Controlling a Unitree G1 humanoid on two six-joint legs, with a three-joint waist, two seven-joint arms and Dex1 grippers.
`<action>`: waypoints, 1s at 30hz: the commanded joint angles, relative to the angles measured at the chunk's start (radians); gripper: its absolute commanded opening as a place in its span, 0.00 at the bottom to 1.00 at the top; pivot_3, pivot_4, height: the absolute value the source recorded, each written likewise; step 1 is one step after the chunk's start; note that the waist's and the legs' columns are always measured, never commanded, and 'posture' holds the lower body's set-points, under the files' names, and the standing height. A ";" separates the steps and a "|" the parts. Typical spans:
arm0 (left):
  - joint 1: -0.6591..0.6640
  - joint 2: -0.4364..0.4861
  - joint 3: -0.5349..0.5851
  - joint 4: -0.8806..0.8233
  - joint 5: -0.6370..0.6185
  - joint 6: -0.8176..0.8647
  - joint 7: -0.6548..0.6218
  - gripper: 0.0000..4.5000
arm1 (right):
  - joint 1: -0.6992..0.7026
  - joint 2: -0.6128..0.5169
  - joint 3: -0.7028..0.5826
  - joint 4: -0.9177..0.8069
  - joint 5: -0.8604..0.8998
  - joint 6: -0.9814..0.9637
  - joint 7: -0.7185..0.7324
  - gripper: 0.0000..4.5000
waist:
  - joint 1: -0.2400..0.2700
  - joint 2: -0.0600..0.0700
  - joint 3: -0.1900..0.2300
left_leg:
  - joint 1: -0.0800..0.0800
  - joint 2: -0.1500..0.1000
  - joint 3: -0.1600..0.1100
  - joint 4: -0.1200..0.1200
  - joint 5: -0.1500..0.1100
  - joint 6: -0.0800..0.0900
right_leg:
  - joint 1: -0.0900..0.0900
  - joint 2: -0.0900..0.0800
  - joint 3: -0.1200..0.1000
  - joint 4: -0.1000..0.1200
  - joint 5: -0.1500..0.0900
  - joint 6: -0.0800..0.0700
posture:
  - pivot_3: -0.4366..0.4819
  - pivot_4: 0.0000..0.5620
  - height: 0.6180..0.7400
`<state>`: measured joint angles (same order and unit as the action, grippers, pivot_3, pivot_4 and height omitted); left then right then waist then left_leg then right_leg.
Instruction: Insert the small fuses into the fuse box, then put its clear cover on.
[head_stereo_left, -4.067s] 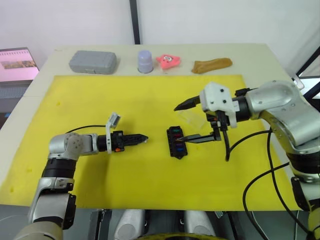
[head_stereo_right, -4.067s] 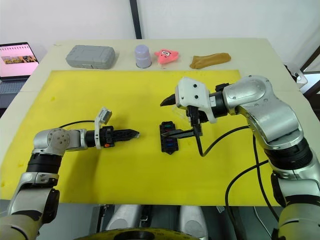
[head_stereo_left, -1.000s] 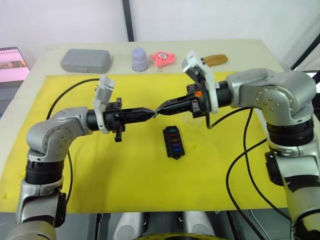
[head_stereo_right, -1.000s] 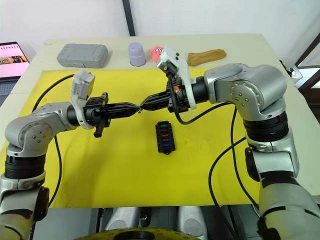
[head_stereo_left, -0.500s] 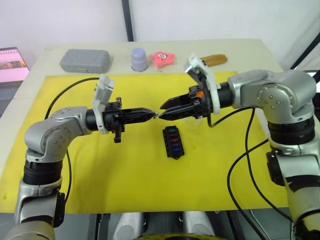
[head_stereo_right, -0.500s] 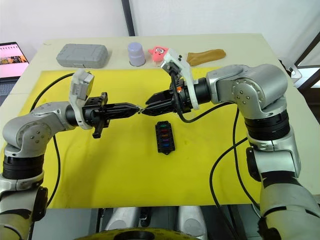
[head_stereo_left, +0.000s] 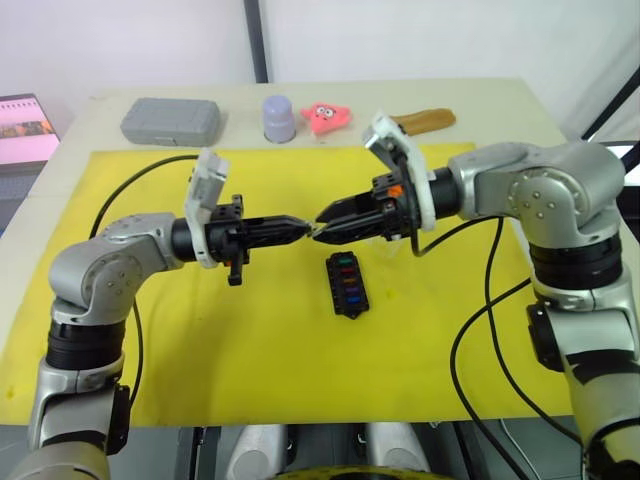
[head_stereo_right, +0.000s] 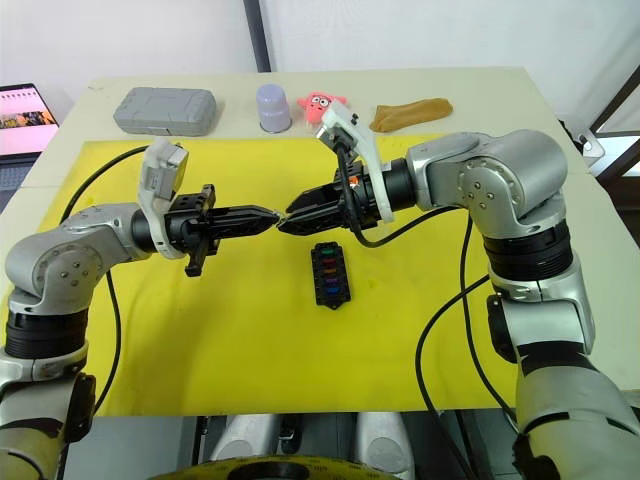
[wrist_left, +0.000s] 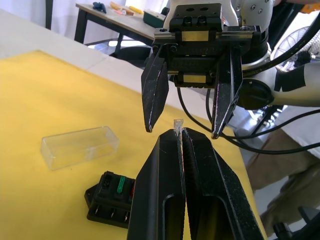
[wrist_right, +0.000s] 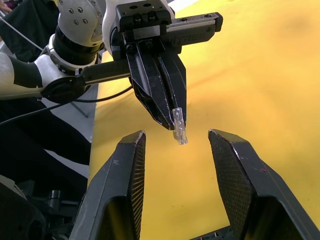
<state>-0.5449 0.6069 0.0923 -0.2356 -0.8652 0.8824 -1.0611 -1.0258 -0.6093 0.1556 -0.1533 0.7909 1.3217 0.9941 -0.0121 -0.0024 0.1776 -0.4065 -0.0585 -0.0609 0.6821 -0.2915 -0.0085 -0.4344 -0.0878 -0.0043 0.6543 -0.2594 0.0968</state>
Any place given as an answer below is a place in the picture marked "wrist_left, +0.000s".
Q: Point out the black vertical pole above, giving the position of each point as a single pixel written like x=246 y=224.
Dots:
x=49 y=13

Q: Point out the small clear fuse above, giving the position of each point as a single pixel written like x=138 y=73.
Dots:
x=178 y=125

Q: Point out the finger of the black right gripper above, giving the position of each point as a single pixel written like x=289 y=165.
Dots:
x=226 y=100
x=155 y=95

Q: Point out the blue small object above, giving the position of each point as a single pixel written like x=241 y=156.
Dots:
x=99 y=6

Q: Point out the orange toy food item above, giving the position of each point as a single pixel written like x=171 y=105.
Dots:
x=117 y=6

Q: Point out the dark framed side table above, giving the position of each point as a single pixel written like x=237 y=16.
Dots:
x=120 y=21

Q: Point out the green box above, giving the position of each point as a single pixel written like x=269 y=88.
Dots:
x=152 y=18

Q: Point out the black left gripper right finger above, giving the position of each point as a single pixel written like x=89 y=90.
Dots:
x=212 y=180

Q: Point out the person in khaki trousers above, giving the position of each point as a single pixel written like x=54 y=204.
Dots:
x=287 y=180

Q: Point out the clear plastic fuse box cover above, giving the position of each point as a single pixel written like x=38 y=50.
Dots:
x=80 y=147

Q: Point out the small green fuse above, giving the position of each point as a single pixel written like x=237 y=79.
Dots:
x=121 y=185

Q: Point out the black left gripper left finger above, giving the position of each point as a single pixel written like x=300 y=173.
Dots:
x=155 y=180

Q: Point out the small red fuse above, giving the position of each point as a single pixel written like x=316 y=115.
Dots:
x=133 y=187

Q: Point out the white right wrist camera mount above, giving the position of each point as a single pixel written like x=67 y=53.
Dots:
x=262 y=58

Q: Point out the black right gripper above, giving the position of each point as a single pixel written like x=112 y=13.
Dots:
x=195 y=20

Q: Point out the yellow table mat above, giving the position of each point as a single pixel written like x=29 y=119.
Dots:
x=50 y=100

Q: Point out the yellow oblong object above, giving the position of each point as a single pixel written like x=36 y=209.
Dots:
x=136 y=10

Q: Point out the black fuse box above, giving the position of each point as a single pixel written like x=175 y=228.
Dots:
x=107 y=205

